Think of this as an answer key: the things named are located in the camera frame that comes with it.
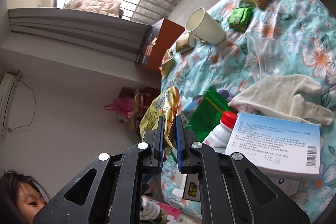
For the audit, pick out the red paper shopping bag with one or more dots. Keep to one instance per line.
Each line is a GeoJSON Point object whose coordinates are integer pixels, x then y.
{"type": "Point", "coordinates": [143, 99]}

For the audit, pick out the white paper cup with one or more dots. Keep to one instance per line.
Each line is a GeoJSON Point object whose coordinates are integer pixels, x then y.
{"type": "Point", "coordinates": [201, 24]}

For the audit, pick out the person's head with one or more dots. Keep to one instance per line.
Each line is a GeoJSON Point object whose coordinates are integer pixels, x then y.
{"type": "Point", "coordinates": [27, 194]}

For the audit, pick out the white plastic bottle red cap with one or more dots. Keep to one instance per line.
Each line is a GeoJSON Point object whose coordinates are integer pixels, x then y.
{"type": "Point", "coordinates": [218, 138]}

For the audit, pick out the yellow orange snack bag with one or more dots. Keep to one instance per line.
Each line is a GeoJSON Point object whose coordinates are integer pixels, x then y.
{"type": "Point", "coordinates": [167, 63]}

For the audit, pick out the pink plastic bag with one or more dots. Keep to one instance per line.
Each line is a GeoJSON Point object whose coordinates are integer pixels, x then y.
{"type": "Point", "coordinates": [123, 106]}

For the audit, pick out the clear plastic cup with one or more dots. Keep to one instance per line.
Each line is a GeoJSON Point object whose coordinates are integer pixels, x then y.
{"type": "Point", "coordinates": [266, 57]}

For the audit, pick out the white knit gloves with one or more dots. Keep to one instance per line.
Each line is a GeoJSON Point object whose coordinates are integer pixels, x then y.
{"type": "Point", "coordinates": [281, 98]}

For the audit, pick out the small green tea packet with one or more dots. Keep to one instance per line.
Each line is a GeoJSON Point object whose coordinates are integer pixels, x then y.
{"type": "Point", "coordinates": [240, 18]}

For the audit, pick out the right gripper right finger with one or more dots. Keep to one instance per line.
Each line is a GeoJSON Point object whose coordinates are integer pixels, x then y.
{"type": "Point", "coordinates": [231, 188]}

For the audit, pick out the orange cardboard box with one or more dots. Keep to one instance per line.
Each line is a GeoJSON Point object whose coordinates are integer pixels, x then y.
{"type": "Point", "coordinates": [158, 38]}

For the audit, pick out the left grey curtain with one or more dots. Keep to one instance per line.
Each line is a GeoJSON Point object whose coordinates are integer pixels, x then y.
{"type": "Point", "coordinates": [103, 33]}

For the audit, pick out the wall air conditioner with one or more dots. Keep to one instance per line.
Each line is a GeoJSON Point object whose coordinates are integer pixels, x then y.
{"type": "Point", "coordinates": [8, 86]}

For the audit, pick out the white blue medicine box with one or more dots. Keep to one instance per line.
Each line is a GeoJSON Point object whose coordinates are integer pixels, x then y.
{"type": "Point", "coordinates": [278, 147]}

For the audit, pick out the green snack wrapper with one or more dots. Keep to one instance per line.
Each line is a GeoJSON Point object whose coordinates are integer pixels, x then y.
{"type": "Point", "coordinates": [208, 114]}

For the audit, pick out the cream padded jacket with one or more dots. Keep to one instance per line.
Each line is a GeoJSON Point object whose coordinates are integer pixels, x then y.
{"type": "Point", "coordinates": [105, 7]}

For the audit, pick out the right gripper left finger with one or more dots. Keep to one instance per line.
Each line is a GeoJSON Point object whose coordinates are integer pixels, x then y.
{"type": "Point", "coordinates": [108, 189]}

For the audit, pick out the floral blue quilt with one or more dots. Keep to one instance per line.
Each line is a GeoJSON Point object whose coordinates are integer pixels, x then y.
{"type": "Point", "coordinates": [298, 34]}

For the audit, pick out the grey cable packaging box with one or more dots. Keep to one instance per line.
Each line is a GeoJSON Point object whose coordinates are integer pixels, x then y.
{"type": "Point", "coordinates": [191, 190]}

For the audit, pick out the cracker sandwich packet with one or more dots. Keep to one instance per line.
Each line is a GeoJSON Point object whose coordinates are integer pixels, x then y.
{"type": "Point", "coordinates": [184, 43]}

